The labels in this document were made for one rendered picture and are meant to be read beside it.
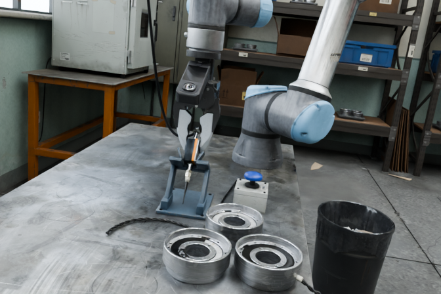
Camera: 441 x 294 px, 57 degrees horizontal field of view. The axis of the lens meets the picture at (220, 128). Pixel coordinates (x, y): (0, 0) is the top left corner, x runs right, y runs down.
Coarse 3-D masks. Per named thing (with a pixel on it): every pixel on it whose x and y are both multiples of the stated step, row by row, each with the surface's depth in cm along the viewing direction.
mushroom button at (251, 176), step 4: (248, 172) 88; (252, 172) 88; (256, 172) 89; (244, 176) 87; (248, 176) 86; (252, 176) 86; (256, 176) 86; (260, 176) 87; (252, 180) 86; (256, 180) 86; (260, 180) 87; (252, 184) 88
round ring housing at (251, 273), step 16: (240, 240) 65; (256, 240) 68; (272, 240) 68; (240, 256) 61; (256, 256) 65; (272, 256) 65; (240, 272) 61; (256, 272) 59; (272, 272) 58; (288, 272) 59; (256, 288) 60; (272, 288) 60; (288, 288) 61
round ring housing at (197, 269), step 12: (180, 228) 67; (192, 228) 68; (204, 228) 68; (168, 240) 64; (216, 240) 67; (228, 240) 65; (168, 252) 60; (180, 252) 62; (192, 252) 65; (204, 252) 65; (228, 252) 61; (168, 264) 60; (180, 264) 58; (192, 264) 58; (204, 264) 58; (216, 264) 59; (228, 264) 62; (180, 276) 60; (192, 276) 58; (204, 276) 59; (216, 276) 61
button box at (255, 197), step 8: (240, 184) 88; (248, 184) 88; (256, 184) 88; (264, 184) 90; (240, 192) 85; (248, 192) 85; (256, 192) 85; (264, 192) 85; (240, 200) 86; (248, 200) 85; (256, 200) 85; (264, 200) 85; (256, 208) 86; (264, 208) 85
